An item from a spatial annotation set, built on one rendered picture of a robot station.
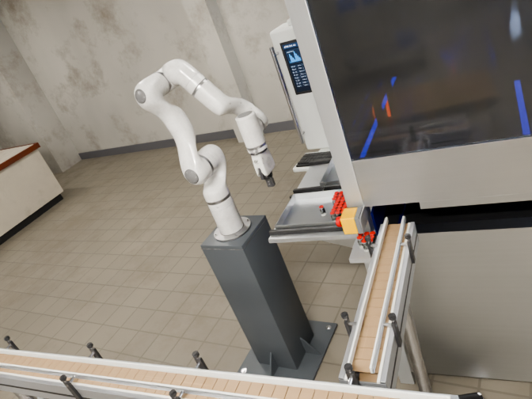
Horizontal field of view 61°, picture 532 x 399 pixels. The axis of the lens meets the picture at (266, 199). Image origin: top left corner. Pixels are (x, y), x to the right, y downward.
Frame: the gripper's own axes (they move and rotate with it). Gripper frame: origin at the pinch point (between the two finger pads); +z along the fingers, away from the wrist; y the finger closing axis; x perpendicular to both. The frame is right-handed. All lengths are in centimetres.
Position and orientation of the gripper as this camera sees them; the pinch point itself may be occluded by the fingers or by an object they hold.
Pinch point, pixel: (270, 181)
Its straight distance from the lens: 194.5
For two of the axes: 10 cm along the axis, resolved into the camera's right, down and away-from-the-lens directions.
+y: 3.5, -5.5, 7.6
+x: -8.8, 0.9, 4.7
